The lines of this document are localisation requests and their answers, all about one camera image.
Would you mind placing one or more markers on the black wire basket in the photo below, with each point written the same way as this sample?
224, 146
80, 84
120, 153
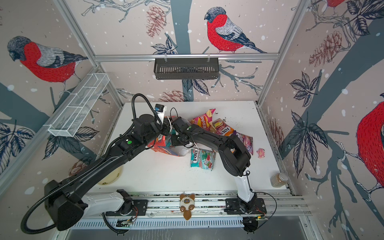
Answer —
187, 69

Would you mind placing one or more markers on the white mesh tray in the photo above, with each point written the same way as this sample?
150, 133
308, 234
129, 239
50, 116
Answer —
81, 102

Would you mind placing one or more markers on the plush cat toy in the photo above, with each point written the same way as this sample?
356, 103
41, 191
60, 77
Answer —
187, 204

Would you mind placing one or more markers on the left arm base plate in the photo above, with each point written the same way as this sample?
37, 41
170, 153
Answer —
130, 208

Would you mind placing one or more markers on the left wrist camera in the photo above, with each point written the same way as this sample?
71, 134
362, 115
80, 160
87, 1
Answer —
160, 110

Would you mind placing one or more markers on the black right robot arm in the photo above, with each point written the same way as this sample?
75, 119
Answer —
233, 154

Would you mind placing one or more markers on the purple Fox's candy bag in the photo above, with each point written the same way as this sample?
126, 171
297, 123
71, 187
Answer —
247, 141

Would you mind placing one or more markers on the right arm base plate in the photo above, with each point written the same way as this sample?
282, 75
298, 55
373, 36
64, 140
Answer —
240, 207

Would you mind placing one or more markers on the pink Lay's chips bag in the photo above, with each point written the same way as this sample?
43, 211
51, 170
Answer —
204, 121

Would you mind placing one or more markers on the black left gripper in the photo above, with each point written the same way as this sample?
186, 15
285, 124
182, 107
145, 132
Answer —
166, 125

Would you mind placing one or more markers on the small pink toy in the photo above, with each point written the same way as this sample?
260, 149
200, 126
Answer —
261, 153

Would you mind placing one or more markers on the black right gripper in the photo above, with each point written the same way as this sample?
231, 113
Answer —
175, 140

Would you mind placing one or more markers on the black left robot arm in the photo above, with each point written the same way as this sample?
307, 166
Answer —
64, 201

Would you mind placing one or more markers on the green snack packet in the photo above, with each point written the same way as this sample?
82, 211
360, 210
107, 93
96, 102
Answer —
203, 159

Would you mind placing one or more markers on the yellow round plate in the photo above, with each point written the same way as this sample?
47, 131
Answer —
111, 177

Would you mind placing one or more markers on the red paper gift bag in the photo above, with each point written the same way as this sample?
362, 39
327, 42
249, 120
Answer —
163, 142

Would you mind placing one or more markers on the clear plastic bottle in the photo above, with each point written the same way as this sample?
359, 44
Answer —
279, 180

